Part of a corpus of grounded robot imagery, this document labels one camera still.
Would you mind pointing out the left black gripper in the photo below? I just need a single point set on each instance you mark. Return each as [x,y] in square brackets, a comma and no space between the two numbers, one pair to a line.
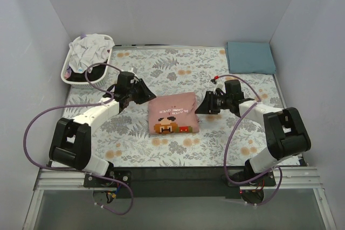
[137,91]

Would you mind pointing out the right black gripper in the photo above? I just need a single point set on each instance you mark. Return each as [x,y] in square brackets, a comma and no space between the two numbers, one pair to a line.
[211,103]

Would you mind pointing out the pink printed t shirt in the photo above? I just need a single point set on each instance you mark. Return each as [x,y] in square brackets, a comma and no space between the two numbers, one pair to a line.
[173,114]

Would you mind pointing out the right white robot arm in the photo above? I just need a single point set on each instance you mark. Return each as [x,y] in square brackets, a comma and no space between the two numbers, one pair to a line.
[285,132]

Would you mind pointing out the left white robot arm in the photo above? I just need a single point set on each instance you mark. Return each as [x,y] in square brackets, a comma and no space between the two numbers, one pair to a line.
[72,139]

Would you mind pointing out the black garment in basket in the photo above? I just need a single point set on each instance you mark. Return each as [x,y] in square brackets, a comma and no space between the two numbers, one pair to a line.
[94,73]

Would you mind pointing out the floral table mat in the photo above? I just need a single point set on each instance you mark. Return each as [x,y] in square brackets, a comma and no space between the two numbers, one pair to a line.
[125,140]

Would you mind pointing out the white laundry basket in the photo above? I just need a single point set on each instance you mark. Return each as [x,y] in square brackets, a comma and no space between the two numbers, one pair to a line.
[85,85]

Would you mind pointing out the white crumpled garment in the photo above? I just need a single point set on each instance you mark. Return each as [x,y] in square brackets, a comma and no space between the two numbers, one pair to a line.
[90,50]

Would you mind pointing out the folded teal t shirt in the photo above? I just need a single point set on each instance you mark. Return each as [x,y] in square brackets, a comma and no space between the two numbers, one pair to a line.
[246,58]

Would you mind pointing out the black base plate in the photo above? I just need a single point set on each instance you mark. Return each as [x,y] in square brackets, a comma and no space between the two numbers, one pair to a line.
[168,182]

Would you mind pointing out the aluminium frame rail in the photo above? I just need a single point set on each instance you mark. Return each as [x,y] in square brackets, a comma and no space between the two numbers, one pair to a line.
[293,177]

